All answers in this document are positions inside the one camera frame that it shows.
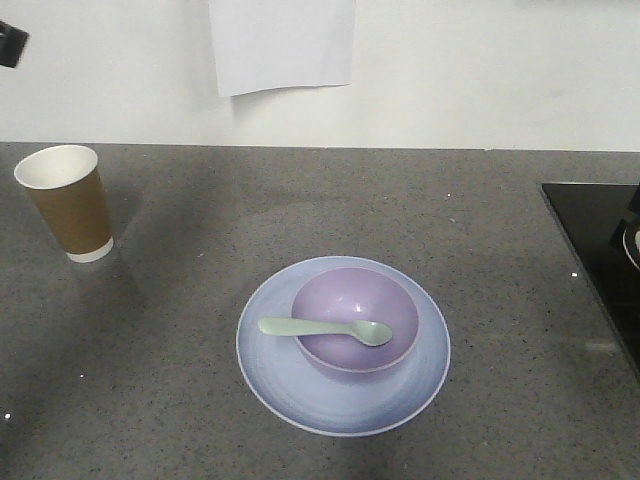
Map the pot on cooktop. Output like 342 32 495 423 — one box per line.
609 188 640 270

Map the pale green plastic spoon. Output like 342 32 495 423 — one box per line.
258 317 393 347

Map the brown paper cup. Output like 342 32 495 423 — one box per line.
14 145 114 263

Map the purple plastic bowl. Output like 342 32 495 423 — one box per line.
291 266 420 383

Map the white paper sheet on wall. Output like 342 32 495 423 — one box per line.
209 0 356 97

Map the black induction cooktop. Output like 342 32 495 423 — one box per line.
541 182 639 371

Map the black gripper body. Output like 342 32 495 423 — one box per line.
0 21 29 68

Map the light blue plate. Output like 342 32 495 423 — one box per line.
236 256 451 437

